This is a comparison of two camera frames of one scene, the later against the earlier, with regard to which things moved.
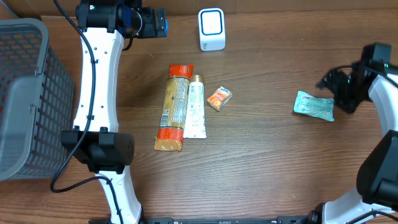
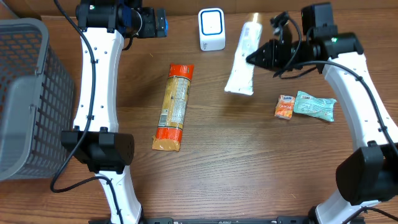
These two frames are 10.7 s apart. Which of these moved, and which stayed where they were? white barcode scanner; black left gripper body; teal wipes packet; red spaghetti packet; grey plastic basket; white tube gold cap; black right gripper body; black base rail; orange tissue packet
Moved: orange tissue packet; black right gripper body; white tube gold cap
Stayed: grey plastic basket; teal wipes packet; black base rail; black left gripper body; white barcode scanner; red spaghetti packet
